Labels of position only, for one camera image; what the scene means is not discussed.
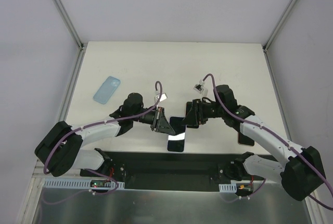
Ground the right white cable duct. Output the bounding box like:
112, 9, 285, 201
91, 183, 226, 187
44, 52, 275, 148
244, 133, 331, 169
219, 182, 253, 193

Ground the black phone pink edge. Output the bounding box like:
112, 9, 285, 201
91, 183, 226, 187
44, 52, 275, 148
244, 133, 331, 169
184, 101, 201, 130

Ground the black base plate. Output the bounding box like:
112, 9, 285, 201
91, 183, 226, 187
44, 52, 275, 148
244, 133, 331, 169
79, 151, 281, 191

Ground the light blue phone case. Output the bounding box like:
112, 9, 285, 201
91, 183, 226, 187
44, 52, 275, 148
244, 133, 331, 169
93, 76, 121, 105

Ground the left white cable duct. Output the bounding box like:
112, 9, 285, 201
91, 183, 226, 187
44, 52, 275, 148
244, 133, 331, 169
44, 178, 125, 190

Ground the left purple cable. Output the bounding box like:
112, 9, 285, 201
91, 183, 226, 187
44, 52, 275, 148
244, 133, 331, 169
43, 81, 163, 196

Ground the left aluminium frame post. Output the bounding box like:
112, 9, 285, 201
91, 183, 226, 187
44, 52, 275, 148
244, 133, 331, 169
52, 0, 84, 50

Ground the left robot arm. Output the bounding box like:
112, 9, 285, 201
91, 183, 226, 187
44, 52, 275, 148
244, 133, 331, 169
34, 93, 175, 177

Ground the white cable duct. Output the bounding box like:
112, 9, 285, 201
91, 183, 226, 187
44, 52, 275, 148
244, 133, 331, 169
219, 182, 253, 193
44, 178, 125, 190

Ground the aluminium frame post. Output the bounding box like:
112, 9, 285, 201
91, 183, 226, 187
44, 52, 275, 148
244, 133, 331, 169
52, 0, 84, 50
263, 0, 299, 53

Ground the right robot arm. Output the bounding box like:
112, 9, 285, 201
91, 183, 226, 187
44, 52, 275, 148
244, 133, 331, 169
182, 83, 327, 201

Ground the right aluminium frame post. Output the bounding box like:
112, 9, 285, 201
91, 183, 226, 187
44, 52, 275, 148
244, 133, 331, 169
263, 0, 299, 53

